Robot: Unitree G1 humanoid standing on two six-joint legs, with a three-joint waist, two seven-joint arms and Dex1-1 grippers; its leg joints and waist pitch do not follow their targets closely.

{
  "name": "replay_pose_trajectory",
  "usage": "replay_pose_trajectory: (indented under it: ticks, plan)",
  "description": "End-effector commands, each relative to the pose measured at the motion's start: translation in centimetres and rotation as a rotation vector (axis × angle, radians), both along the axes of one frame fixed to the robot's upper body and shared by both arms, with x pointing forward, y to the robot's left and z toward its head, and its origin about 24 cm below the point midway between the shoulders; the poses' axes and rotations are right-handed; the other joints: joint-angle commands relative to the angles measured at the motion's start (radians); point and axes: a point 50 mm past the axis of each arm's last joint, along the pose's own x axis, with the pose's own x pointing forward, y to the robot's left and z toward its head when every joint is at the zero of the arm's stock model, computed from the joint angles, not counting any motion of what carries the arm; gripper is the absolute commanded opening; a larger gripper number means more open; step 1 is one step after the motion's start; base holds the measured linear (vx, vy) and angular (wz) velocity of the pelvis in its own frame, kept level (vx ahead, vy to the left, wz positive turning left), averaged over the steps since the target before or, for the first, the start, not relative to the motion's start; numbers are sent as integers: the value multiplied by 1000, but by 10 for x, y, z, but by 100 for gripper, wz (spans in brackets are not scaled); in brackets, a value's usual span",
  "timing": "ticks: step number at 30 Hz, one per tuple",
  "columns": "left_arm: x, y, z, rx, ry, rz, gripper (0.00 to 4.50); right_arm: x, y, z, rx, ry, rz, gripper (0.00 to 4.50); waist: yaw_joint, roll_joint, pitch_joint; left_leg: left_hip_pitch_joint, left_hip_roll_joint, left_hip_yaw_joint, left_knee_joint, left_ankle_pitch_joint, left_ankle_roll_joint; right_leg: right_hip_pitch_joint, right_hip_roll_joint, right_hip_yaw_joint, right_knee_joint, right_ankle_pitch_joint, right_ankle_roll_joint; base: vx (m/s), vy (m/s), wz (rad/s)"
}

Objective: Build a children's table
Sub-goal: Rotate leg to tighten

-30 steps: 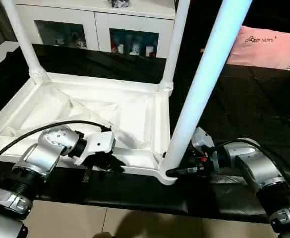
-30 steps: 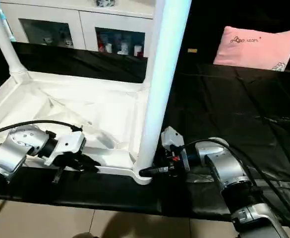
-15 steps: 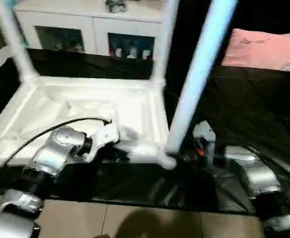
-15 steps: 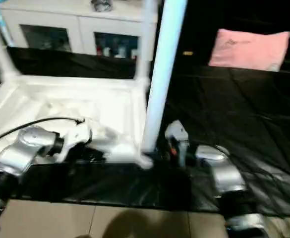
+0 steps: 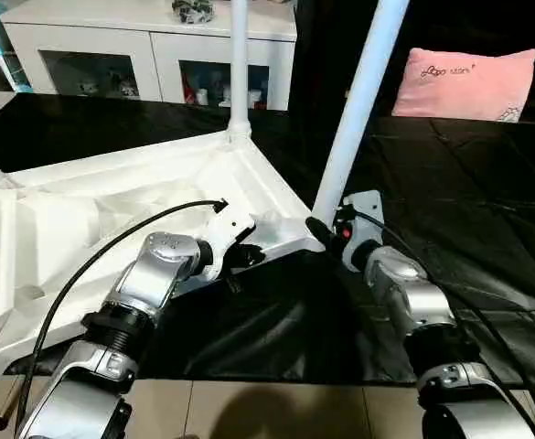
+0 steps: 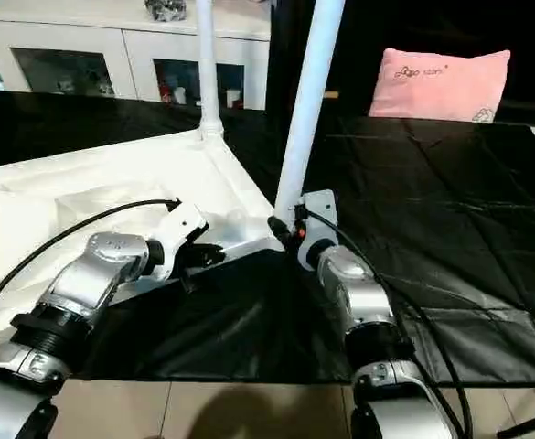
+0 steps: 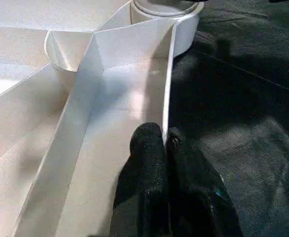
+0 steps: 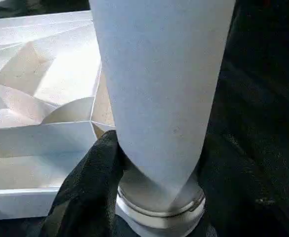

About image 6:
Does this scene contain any white plastic table top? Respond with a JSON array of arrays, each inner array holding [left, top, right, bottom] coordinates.
[[0, 128, 291, 358]]

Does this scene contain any white plastic table leg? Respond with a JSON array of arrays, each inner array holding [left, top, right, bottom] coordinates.
[[273, 0, 347, 226], [194, 0, 226, 145]]

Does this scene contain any black work mat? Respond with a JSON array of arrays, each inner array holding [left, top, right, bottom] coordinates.
[[0, 90, 535, 387]]

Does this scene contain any black furniture with yellow label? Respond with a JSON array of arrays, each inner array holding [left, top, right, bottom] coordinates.
[[267, 0, 535, 124]]

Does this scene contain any pink pillow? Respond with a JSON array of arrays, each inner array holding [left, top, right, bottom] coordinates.
[[368, 48, 513, 124]]

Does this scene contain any white cabinet with glass doors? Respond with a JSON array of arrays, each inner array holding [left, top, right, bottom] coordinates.
[[0, 0, 273, 111]]

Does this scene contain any dark ornament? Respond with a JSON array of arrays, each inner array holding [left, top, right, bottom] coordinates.
[[144, 0, 188, 23]]

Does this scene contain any black tripod stand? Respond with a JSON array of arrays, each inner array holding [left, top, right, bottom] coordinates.
[[503, 398, 535, 439]]

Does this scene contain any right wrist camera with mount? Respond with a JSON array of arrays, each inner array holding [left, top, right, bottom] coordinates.
[[296, 189, 339, 271]]

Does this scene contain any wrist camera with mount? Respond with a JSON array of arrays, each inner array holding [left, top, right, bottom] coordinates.
[[296, 189, 339, 271], [153, 203, 209, 281]]

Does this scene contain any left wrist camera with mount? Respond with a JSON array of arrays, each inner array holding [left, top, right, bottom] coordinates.
[[153, 203, 209, 281]]

